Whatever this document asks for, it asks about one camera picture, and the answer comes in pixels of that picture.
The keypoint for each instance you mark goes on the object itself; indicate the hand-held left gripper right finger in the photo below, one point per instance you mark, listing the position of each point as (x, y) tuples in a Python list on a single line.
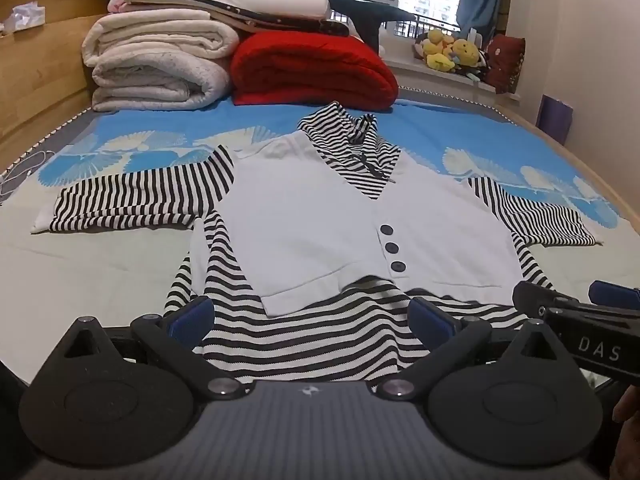
[(430, 317)]

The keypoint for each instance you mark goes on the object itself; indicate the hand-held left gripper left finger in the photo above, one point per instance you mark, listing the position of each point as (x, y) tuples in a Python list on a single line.
[(192, 317)]

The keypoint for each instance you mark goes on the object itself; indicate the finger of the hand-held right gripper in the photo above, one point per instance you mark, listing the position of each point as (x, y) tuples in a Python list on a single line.
[(617, 294), (542, 297)]

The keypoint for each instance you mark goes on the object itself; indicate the striped shirt with white vest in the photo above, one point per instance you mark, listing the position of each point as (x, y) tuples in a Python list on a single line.
[(300, 210)]

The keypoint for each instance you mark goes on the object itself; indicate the person's right hand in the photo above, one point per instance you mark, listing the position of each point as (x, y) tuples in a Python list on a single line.
[(629, 410)]

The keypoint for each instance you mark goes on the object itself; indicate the blue and white printed bedsheet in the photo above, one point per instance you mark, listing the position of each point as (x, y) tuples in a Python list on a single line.
[(100, 270)]

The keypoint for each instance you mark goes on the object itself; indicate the purple bag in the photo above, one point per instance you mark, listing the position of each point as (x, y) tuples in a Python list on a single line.
[(555, 117)]

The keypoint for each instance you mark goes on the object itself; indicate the dark red cushion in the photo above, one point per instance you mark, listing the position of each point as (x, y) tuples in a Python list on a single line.
[(505, 62)]

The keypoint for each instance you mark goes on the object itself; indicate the white folded quilt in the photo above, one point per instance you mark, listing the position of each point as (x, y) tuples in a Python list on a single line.
[(150, 60)]

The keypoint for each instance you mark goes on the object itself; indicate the red folded blanket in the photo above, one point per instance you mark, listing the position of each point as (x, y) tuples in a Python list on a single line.
[(310, 70)]

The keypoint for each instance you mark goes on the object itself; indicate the dark dotted cloth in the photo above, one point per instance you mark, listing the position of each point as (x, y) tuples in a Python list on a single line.
[(300, 25)]

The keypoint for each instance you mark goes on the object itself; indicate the white folded cloth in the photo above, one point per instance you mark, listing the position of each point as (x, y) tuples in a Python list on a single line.
[(260, 0)]

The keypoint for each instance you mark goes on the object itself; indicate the wooden bed frame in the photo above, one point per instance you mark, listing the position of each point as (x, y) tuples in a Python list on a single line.
[(45, 70)]

